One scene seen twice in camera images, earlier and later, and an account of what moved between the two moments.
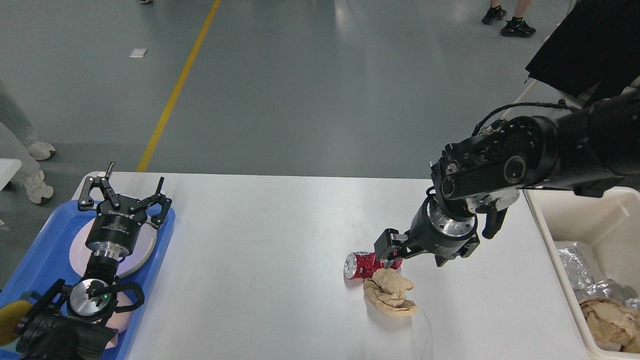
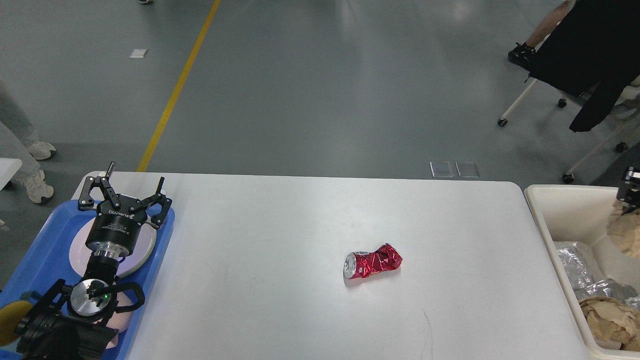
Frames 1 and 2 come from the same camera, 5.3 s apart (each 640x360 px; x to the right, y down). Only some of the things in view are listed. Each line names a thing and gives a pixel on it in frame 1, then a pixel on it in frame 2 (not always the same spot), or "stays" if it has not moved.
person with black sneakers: x=517 y=26 -> x=525 y=53
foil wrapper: x=608 y=288 stays
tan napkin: x=386 y=291 -> x=624 y=230
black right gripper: x=432 y=232 -> x=628 y=192
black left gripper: x=116 y=227 stays
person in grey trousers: x=18 y=143 stays
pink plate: x=139 y=258 stays
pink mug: x=119 y=320 stays
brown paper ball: x=614 y=327 stays
